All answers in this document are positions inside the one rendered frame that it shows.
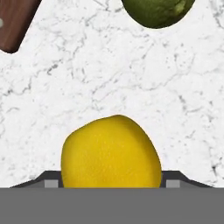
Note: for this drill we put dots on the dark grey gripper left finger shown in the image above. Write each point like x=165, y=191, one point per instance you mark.
x=50, y=178

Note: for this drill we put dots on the green lime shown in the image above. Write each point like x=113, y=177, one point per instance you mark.
x=156, y=11

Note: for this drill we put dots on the yellow lemon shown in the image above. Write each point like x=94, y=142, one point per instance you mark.
x=110, y=154

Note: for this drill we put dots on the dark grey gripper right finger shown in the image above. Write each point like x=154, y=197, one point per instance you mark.
x=172, y=178

